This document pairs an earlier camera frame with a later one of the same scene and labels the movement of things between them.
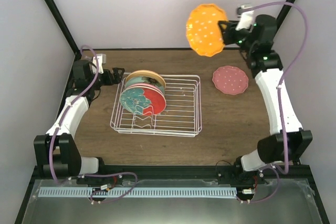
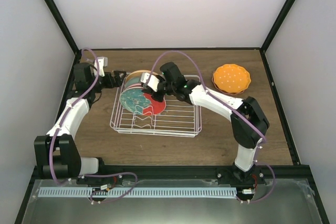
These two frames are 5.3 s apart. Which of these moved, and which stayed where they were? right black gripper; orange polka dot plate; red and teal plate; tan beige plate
Moved: right black gripper; orange polka dot plate
Stayed: tan beige plate; red and teal plate
